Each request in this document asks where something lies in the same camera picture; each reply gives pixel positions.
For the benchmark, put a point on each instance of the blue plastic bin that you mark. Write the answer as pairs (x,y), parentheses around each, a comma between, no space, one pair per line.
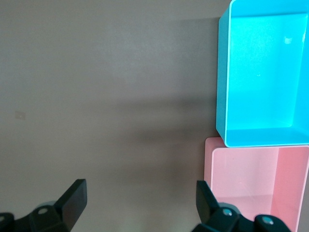
(260,79)

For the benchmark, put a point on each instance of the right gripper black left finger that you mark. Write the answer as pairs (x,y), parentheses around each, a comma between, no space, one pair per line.
(70,203)

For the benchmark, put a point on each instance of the pink plastic bin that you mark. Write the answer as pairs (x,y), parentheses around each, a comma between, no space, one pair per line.
(243,174)

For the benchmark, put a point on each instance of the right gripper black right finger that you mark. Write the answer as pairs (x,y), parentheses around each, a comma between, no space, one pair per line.
(205,205)

